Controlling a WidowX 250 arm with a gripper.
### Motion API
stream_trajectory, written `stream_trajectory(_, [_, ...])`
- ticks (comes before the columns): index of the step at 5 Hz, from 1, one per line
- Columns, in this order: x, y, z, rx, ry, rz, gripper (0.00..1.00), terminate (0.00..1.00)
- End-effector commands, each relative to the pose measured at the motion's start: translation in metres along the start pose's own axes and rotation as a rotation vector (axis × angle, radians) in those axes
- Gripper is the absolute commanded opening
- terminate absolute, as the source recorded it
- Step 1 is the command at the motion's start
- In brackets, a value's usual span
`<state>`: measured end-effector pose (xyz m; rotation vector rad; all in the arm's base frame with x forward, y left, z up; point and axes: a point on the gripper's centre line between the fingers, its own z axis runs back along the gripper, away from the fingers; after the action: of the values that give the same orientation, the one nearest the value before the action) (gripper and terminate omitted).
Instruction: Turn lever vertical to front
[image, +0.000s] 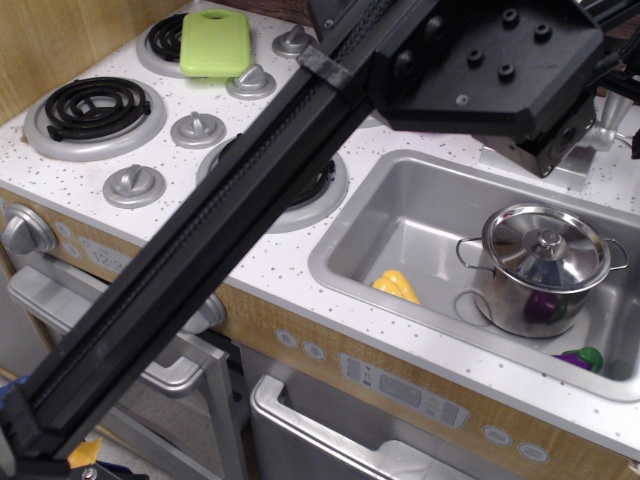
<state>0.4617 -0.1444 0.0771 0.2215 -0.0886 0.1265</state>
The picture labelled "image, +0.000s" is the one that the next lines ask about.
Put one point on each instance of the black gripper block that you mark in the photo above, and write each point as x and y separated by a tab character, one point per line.
516	75

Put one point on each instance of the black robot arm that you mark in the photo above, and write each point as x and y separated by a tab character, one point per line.
313	115

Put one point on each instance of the grey toy faucet lever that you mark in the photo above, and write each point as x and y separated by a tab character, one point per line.
603	132

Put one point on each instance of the steel pot lid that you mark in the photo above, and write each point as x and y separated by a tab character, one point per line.
546	248

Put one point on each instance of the grey plastic sink basin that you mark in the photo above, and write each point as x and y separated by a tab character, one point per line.
409	214

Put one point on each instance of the grey stove knob back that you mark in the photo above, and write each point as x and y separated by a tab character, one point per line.
292	43

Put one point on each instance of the grey stove knob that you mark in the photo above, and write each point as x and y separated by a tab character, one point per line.
134	187
198	131
292	43
253	84

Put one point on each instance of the stainless steel pot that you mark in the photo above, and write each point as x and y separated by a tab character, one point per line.
525	311

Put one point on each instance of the centre black coil burner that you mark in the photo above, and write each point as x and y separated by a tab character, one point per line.
317	200

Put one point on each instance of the black coil burner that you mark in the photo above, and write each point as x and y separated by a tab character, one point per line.
95	119
317	200
159	48

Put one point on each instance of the yellow toy pepper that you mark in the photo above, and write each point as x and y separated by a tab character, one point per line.
393	282

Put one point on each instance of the purple toy eggplant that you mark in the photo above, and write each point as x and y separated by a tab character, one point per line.
587	358

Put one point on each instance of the green plastic cutting board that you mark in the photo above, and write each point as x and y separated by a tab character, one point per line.
215	43

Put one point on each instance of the back left black coil burner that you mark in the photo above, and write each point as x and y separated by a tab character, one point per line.
159	48

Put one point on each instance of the grey oven dial right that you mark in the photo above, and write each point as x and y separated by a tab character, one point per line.
211	313

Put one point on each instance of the grey oven dial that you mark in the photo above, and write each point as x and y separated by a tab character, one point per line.
211	313
26	232

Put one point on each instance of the grey stove knob front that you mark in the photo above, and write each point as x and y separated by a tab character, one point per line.
134	187

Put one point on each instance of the silver dishwasher door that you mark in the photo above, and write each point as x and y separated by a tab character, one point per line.
320	434

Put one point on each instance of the front left black coil burner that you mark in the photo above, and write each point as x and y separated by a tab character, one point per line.
95	119

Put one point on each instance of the grey oven dial left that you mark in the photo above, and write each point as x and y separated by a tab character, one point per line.
26	232

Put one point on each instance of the silver oven door handle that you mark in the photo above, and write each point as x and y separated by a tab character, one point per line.
116	332

